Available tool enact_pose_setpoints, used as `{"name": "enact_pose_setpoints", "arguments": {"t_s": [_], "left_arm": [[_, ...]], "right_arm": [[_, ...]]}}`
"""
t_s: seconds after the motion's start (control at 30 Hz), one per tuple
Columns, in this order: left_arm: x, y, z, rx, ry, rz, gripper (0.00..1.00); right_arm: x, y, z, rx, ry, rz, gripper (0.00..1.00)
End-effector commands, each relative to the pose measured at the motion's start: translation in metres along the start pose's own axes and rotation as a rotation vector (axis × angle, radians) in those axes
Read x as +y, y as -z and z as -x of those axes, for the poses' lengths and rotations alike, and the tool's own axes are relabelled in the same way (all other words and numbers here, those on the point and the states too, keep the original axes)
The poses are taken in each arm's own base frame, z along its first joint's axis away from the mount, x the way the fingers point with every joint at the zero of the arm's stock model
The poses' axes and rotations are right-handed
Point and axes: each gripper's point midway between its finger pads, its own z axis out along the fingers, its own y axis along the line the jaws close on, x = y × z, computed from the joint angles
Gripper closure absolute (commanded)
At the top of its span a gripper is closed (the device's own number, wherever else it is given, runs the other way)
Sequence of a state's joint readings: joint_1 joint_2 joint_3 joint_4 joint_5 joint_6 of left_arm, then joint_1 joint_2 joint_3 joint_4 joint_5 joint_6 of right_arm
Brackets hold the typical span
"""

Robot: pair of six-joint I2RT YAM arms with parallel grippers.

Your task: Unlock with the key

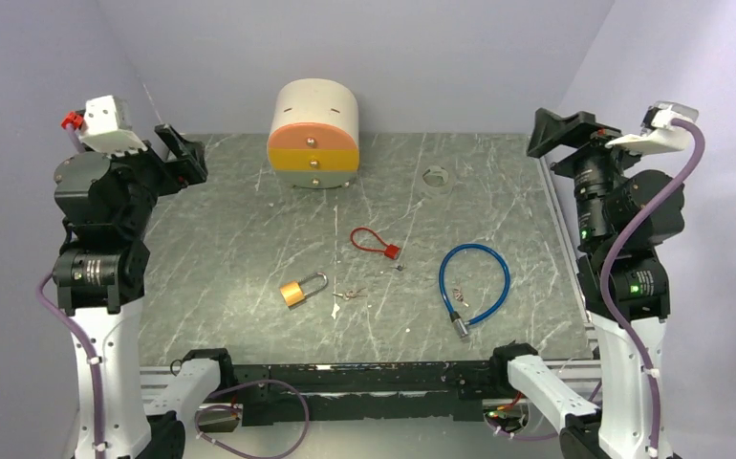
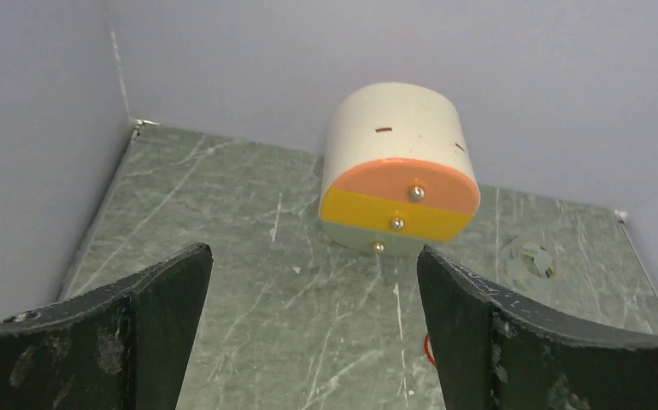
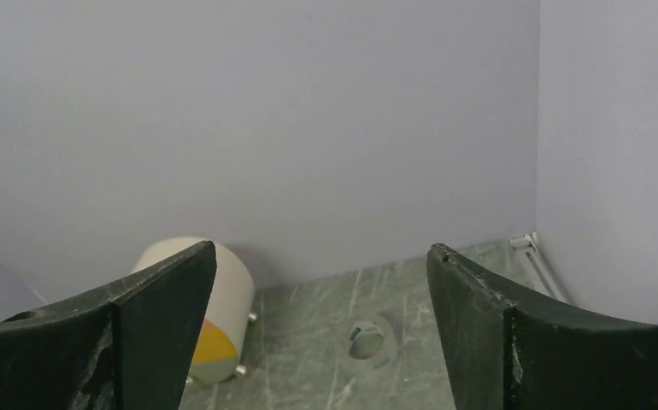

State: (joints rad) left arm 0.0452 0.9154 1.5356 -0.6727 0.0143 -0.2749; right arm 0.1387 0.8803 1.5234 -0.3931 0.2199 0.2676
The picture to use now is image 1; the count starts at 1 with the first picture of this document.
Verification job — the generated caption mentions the red cable lock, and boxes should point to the red cable lock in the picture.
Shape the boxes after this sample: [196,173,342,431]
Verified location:
[349,227,401,260]

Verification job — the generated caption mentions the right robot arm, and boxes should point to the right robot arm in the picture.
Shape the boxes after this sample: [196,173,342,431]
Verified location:
[487,101,704,458]

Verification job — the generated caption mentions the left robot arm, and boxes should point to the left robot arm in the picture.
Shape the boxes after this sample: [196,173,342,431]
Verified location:
[44,124,208,458]

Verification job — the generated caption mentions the beige drawer cabinet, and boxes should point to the beige drawer cabinet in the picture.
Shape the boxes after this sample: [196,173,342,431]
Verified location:
[267,78,360,189]

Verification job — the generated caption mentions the brass padlock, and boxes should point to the brass padlock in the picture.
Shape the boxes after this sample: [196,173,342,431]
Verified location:
[279,272,329,309]

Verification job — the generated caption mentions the padlock keys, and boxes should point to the padlock keys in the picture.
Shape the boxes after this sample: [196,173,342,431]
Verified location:
[333,289,363,301]

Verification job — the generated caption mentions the blue lock keys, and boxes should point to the blue lock keys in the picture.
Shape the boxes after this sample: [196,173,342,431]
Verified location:
[452,288,469,307]

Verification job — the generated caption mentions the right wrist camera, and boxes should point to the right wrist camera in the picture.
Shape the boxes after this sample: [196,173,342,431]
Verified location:
[605,100,700,156]

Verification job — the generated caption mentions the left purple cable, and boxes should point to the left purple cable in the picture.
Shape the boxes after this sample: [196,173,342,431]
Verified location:
[37,272,107,459]

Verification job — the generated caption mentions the blue cable lock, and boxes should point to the blue cable lock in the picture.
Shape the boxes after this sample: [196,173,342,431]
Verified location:
[437,243,512,339]

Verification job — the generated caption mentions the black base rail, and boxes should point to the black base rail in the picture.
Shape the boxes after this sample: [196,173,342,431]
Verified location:
[223,361,516,426]

